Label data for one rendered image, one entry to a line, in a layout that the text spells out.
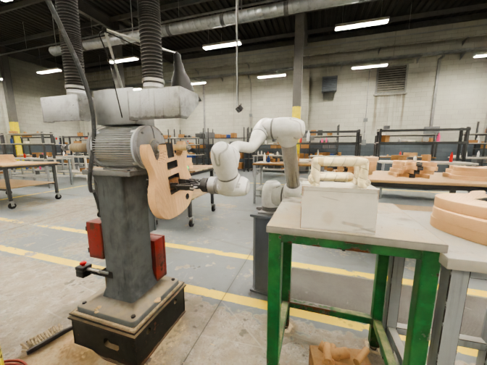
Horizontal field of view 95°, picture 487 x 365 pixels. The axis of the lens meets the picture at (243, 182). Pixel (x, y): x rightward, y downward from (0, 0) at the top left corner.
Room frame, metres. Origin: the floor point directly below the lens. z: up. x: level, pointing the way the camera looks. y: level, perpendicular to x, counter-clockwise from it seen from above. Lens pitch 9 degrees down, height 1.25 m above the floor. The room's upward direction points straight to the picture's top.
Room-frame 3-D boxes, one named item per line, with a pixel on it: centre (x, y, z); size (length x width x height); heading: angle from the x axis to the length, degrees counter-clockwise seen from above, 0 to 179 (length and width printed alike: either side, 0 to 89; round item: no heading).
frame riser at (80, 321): (1.38, 0.76, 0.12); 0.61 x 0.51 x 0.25; 162
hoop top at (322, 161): (0.85, -0.36, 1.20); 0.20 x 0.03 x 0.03; 75
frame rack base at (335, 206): (0.89, -0.38, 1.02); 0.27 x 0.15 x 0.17; 76
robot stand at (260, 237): (1.85, -0.23, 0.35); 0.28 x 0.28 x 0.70; 65
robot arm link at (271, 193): (1.85, -0.24, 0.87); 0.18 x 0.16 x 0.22; 66
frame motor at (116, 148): (1.37, 0.69, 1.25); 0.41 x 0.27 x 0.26; 72
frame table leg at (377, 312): (1.22, -0.82, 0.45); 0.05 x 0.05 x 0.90; 72
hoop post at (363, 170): (0.82, -0.45, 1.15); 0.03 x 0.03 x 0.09
